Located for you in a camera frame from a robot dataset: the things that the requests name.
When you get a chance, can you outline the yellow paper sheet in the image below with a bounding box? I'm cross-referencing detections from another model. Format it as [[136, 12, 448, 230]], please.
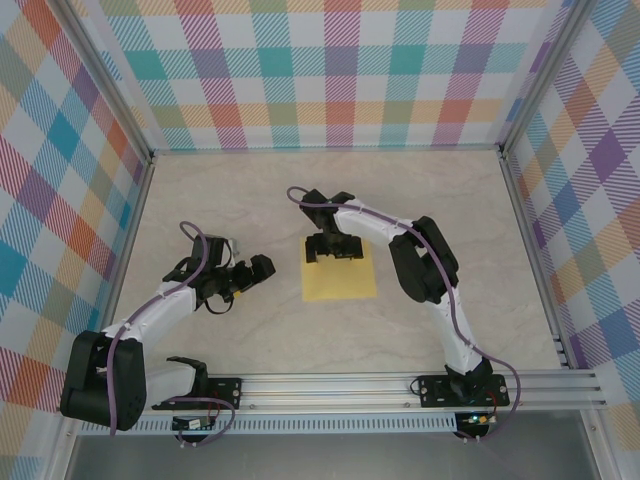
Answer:
[[299, 237, 379, 303]]

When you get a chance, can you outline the left gripper black cable loop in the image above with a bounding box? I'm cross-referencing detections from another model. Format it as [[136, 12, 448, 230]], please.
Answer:
[[205, 294, 236, 317]]

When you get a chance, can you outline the thin aluminium table edge rail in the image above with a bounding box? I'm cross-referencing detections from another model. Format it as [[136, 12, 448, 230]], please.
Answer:
[[149, 143, 504, 154]]

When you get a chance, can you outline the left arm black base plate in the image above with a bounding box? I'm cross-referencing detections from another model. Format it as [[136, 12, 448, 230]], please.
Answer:
[[199, 375, 245, 412]]

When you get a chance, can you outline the wide aluminium mounting rail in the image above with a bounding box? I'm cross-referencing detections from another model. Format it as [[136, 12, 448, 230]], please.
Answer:
[[54, 369, 609, 414]]

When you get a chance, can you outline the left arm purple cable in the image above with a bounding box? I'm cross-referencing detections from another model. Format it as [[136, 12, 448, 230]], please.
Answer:
[[107, 219, 239, 449]]

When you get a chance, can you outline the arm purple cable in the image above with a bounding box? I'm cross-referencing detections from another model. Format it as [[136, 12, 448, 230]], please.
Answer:
[[107, 219, 239, 449], [285, 184, 524, 446]]

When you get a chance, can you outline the perforated metal cable tray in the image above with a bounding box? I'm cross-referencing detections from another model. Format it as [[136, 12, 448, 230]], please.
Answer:
[[74, 412, 459, 436]]

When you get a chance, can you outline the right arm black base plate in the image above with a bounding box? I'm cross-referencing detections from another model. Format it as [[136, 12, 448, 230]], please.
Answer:
[[417, 373, 511, 409]]

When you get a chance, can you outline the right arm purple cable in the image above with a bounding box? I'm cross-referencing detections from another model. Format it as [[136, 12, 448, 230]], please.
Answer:
[[285, 184, 524, 446]]

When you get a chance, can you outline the aluminium frame post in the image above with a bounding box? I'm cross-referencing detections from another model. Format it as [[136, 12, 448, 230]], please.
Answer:
[[497, 0, 596, 159], [62, 0, 156, 166]]

